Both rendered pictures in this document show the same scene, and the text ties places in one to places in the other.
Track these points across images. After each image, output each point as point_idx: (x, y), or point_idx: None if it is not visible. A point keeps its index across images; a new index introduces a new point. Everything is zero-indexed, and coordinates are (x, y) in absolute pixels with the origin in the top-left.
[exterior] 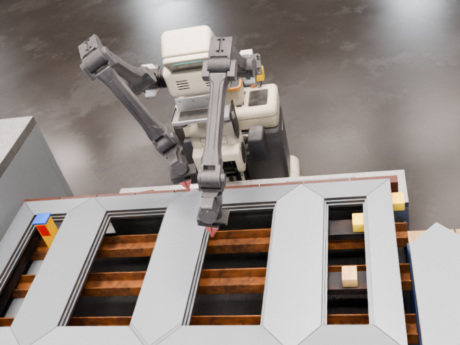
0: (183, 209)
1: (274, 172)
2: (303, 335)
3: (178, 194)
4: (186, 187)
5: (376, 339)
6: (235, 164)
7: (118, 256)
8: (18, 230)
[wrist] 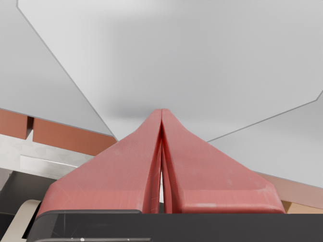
0: (244, 1)
1: (26, 188)
2: None
3: (236, 151)
4: (172, 133)
5: None
6: (30, 224)
7: None
8: None
